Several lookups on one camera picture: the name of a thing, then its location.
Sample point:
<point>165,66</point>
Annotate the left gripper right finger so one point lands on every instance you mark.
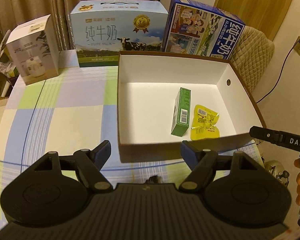
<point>201,163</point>

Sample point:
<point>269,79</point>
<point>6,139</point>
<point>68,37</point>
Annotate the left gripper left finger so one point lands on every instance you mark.
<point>89,164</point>

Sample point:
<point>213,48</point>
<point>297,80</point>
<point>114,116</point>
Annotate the metal alarm clock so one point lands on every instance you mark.
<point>276,169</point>

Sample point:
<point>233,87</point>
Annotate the yellow snack packet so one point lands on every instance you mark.
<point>204,124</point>

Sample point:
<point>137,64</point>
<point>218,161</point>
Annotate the green small carton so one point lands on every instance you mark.
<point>181,113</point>

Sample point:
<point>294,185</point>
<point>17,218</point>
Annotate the checkered bed sheet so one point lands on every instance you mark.
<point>75,110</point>

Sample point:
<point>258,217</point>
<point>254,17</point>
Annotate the brown open cardboard box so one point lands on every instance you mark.
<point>147,86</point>

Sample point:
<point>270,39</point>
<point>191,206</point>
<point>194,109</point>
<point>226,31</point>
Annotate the beige quilted cushion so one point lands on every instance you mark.
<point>251,56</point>

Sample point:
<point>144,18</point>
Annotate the cardboard box with tissues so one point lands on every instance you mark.
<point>8,70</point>

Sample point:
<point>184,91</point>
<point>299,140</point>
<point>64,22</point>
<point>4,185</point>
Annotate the white appliance box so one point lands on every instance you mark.
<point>34,50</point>

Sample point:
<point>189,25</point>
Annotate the light blue milk carton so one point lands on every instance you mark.
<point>103,28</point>

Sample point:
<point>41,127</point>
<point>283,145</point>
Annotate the dark blue milk carton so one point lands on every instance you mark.
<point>196,28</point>

